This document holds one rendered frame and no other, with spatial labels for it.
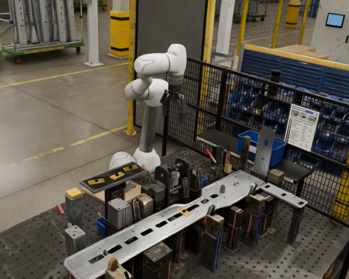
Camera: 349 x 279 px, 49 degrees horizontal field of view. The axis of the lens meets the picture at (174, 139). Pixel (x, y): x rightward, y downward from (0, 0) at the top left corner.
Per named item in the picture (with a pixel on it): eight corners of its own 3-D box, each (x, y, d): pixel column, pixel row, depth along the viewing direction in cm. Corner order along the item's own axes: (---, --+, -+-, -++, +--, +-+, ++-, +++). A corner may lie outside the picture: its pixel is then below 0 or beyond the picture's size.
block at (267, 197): (261, 239, 245) (268, 202, 233) (246, 231, 252) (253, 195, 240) (269, 233, 251) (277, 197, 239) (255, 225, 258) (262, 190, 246)
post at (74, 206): (74, 267, 212) (71, 200, 194) (67, 259, 217) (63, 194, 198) (86, 261, 217) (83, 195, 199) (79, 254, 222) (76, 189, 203)
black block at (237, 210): (234, 257, 229) (240, 216, 217) (220, 247, 236) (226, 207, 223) (241, 251, 234) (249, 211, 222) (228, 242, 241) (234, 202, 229)
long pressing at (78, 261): (86, 290, 162) (86, 287, 161) (59, 261, 176) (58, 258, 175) (267, 184, 252) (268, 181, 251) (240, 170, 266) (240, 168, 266)
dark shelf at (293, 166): (295, 184, 251) (296, 180, 250) (195, 138, 308) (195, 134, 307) (311, 174, 265) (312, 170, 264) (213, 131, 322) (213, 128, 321)
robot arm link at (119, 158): (105, 177, 287) (105, 151, 278) (127, 173, 296) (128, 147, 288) (114, 187, 274) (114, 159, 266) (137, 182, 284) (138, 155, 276)
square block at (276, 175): (269, 221, 263) (278, 176, 248) (259, 216, 268) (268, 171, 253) (275, 217, 268) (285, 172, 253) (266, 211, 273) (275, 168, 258)
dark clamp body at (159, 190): (154, 248, 231) (157, 195, 215) (140, 237, 239) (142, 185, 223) (167, 241, 238) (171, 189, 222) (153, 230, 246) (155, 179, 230)
